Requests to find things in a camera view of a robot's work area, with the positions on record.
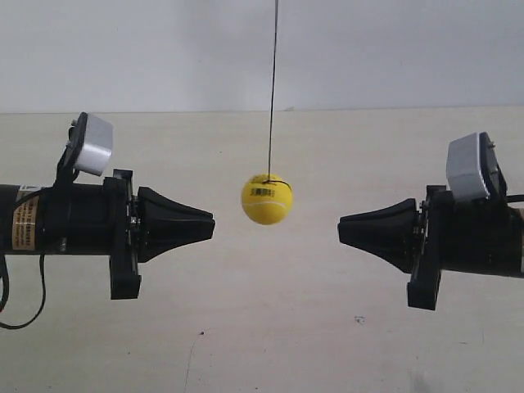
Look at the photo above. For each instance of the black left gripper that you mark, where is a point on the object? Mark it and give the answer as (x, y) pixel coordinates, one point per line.
(99, 223)

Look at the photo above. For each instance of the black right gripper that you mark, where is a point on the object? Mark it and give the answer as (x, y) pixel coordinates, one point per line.
(477, 237)

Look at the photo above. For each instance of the yellow tennis ball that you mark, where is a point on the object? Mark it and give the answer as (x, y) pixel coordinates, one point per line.
(266, 199)

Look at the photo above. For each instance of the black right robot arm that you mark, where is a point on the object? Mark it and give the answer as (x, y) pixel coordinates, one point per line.
(425, 238)

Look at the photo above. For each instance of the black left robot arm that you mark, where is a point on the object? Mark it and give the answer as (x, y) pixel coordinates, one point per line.
(33, 219)

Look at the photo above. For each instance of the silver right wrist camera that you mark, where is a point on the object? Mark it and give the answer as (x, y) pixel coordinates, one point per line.
(472, 169)

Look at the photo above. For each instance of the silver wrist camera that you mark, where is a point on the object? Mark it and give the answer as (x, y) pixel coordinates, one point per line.
(472, 169)
(90, 144)

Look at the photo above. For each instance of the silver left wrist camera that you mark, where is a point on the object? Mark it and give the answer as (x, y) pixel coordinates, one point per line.
(90, 144)

